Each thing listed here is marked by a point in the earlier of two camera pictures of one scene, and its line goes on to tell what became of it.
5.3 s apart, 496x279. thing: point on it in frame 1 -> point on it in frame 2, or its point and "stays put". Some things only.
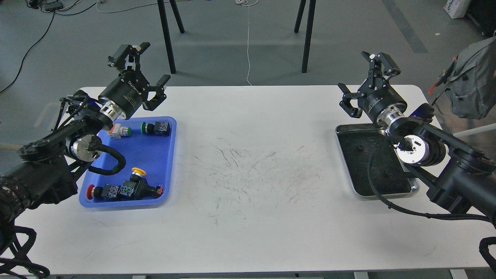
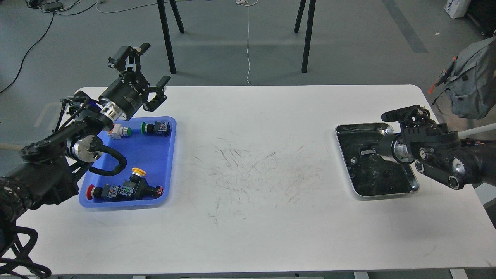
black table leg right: x=312 y=8 stays put
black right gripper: x=383 y=104 -> x=384 y=147
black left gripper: x=122 y=98 stays put
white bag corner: x=456 y=9 stays put
